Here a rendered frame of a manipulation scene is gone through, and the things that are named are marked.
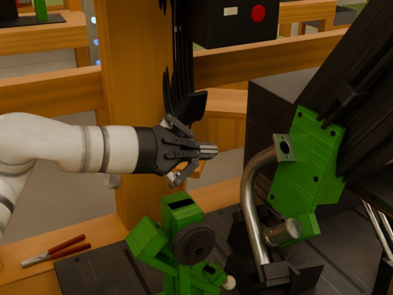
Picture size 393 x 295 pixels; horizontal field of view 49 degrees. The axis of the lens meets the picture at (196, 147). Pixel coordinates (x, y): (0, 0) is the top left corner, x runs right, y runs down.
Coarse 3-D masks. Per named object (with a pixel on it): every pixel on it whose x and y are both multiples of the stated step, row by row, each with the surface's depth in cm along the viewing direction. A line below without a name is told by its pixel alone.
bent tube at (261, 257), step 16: (288, 144) 82; (256, 160) 86; (272, 160) 83; (288, 160) 80; (256, 176) 89; (240, 192) 90; (256, 208) 90; (256, 224) 87; (256, 240) 86; (256, 256) 85
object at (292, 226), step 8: (280, 224) 81; (288, 224) 78; (296, 224) 79; (264, 232) 83; (272, 232) 81; (280, 232) 79; (288, 232) 77; (296, 232) 78; (264, 240) 83; (272, 240) 81; (280, 240) 80
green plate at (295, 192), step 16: (304, 112) 80; (304, 128) 80; (320, 128) 76; (336, 128) 73; (304, 144) 79; (320, 144) 76; (336, 144) 73; (304, 160) 79; (320, 160) 76; (288, 176) 83; (304, 176) 79; (320, 176) 76; (272, 192) 87; (288, 192) 83; (304, 192) 79; (320, 192) 77; (336, 192) 81; (288, 208) 83; (304, 208) 79
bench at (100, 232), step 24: (192, 192) 125; (216, 192) 125; (24, 240) 106; (48, 240) 106; (96, 240) 106; (120, 240) 106; (48, 264) 99; (0, 288) 93; (24, 288) 93; (48, 288) 93
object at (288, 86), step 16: (256, 80) 102; (272, 80) 102; (288, 80) 102; (304, 80) 102; (256, 96) 101; (272, 96) 95; (288, 96) 93; (256, 112) 102; (272, 112) 97; (256, 128) 104; (272, 128) 98; (256, 144) 105; (272, 144) 99; (272, 176) 102; (320, 208) 108; (336, 208) 111
